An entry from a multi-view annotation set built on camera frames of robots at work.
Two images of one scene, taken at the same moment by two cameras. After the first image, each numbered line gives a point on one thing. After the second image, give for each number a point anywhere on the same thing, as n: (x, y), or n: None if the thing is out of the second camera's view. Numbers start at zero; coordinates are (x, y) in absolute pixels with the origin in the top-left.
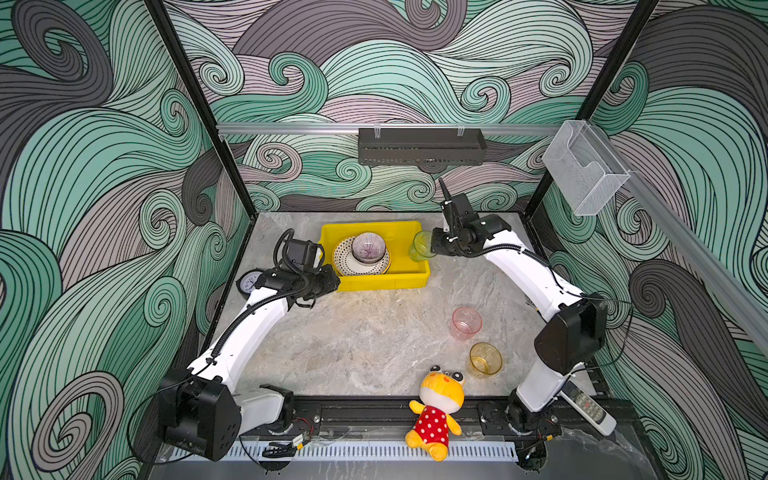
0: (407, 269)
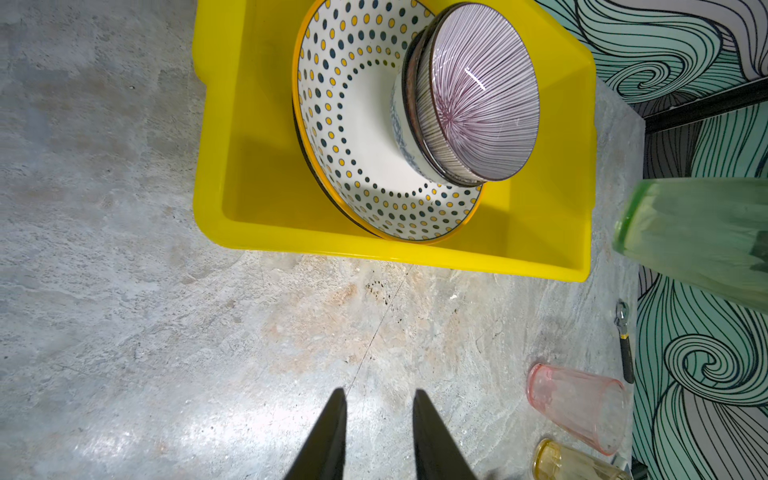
0: (251, 190)
